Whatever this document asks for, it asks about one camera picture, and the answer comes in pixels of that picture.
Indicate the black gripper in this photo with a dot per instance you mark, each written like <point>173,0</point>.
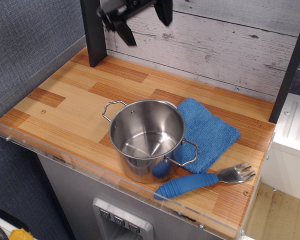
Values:
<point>114,14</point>

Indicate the clear acrylic table guard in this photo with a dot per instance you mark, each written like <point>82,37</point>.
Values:
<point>57,113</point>

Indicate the right black vertical post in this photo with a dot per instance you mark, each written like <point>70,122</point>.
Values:
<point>286,83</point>

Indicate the blue handled metal fork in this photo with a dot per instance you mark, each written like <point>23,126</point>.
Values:
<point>179,186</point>

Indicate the stainless steel pot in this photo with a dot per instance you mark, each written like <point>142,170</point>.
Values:
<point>149,139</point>

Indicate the blue folded cloth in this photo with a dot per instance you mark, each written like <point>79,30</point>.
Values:
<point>212,135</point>

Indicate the grey cabinet with button panel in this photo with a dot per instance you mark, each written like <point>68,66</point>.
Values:
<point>98,210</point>

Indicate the yellow taped object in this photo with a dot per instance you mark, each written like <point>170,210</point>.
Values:
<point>20,234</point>

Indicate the black vertical post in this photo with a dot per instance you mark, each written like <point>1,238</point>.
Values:
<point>94,31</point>
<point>286,83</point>

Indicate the left black vertical post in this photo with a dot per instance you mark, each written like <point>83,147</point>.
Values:
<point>94,31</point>

